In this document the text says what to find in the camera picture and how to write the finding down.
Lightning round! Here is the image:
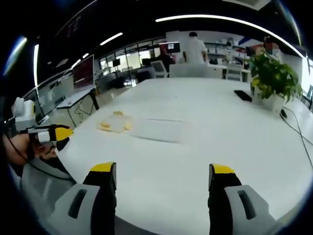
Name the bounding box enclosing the long ceiling light strip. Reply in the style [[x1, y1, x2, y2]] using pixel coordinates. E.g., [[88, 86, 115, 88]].
[[155, 14, 305, 57]]

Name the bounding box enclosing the black flat device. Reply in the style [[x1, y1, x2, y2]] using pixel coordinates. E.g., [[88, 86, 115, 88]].
[[234, 90, 253, 102]]

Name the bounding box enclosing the short ceiling light strip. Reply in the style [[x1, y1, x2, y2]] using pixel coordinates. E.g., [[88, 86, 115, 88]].
[[99, 32, 124, 47]]

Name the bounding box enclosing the small distant monitor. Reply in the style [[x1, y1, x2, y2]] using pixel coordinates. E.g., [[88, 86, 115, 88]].
[[158, 42, 181, 53]]

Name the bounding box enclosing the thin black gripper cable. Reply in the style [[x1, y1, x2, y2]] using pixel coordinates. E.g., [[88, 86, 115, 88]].
[[4, 131, 34, 163]]

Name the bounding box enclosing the white office chair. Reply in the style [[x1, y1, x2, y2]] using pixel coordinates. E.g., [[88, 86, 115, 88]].
[[225, 63, 243, 81], [150, 60, 170, 78]]

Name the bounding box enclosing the green potted plant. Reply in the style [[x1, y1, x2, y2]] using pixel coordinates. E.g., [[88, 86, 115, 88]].
[[248, 50, 304, 113]]

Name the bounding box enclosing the white side desk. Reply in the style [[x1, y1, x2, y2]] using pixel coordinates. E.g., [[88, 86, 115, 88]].
[[56, 87, 100, 128]]

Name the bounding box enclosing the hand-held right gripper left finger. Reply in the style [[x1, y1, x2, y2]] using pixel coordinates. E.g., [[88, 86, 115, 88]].
[[47, 161, 117, 235]]

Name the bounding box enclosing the person's left hand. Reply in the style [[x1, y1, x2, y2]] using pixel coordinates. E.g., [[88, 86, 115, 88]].
[[2, 133, 57, 164]]

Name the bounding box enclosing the large monitor screen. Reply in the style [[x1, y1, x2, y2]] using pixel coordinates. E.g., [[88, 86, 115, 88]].
[[72, 54, 95, 93]]

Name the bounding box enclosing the person's grey clothing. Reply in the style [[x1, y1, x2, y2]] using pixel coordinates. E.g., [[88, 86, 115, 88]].
[[21, 156, 77, 221]]

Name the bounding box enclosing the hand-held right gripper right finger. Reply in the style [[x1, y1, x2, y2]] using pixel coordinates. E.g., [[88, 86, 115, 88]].
[[207, 163, 278, 235]]

